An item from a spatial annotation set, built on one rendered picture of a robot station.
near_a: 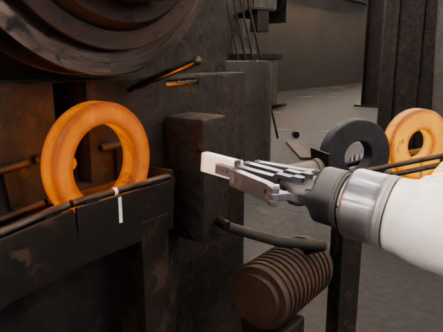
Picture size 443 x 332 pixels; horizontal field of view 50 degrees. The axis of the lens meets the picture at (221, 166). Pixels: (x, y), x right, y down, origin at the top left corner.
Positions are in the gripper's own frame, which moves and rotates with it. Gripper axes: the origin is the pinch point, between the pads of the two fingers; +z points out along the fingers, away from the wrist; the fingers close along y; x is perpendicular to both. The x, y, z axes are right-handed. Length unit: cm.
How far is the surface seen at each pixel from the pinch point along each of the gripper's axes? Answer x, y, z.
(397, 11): 47, 398, 107
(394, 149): -2.0, 45.1, -12.0
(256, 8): 60, 661, 435
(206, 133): 1.9, 9.1, 10.6
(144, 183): -4.3, -5.5, 10.8
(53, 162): 1.3, -20.1, 13.2
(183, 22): 20.6, 4.4, 12.9
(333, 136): 0.8, 33.2, -3.2
